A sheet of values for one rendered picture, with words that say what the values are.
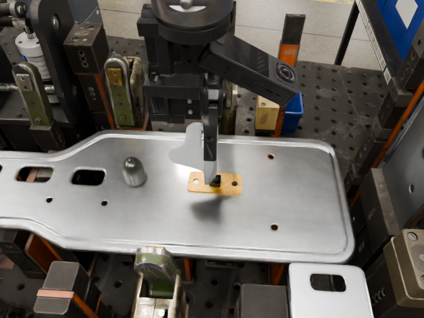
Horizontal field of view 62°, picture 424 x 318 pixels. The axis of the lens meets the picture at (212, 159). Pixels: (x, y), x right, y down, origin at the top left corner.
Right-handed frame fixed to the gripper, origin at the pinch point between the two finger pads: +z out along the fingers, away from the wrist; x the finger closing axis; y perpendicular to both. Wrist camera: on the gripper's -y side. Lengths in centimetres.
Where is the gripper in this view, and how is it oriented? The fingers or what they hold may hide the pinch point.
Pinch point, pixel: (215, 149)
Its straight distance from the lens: 48.5
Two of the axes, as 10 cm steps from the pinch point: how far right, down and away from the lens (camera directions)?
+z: 0.1, 6.2, 7.8
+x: -0.7, 7.8, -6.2
